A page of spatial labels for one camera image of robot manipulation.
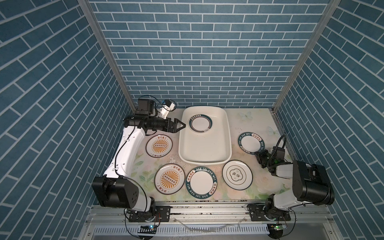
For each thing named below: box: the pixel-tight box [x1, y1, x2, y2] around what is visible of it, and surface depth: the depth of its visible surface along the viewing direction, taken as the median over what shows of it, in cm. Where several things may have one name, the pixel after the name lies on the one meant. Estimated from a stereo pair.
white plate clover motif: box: [222, 160, 254, 191], surface depth 88 cm
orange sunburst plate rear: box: [145, 134, 173, 158], surface depth 101 cm
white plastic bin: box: [178, 106, 232, 165], surface depth 104 cm
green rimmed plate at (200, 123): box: [188, 114, 213, 134], surface depth 113 cm
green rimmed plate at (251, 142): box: [238, 132, 266, 155], surface depth 104 cm
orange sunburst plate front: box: [154, 163, 186, 195], surface depth 86 cm
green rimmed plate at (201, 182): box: [185, 166, 218, 199], surface depth 86 cm
